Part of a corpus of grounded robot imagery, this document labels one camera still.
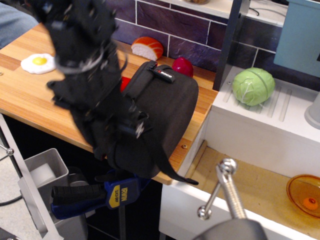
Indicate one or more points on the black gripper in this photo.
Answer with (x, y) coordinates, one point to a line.
(98, 107)

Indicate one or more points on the black zipper bag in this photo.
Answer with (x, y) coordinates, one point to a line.
(170, 99)

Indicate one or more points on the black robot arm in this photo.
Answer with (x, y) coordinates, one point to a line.
(81, 33)

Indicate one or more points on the toy red chili pepper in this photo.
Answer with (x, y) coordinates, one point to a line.
(124, 82)

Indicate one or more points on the blue Irwin quick clamp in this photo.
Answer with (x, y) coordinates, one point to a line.
(115, 189)

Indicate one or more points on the grey plastic bin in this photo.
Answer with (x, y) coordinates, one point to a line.
(47, 170)

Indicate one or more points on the toy fried egg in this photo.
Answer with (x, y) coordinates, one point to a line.
(41, 63)

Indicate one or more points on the toy salmon sushi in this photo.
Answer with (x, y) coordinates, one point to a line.
(147, 47)

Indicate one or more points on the toy dark red fruit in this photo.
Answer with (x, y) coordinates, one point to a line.
(183, 66)

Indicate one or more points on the chrome toy faucet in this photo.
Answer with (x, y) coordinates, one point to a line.
(225, 169)

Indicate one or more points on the toy green cabbage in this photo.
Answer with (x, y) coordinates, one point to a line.
(253, 86)

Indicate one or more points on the white toy sink unit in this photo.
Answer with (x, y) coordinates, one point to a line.
(271, 143)

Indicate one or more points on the orange plastic bowl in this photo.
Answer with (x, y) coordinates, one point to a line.
(304, 193)

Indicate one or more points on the grey cup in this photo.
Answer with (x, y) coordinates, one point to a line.
(312, 113)

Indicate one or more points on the teal cabinet box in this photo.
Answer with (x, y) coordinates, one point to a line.
(299, 43)

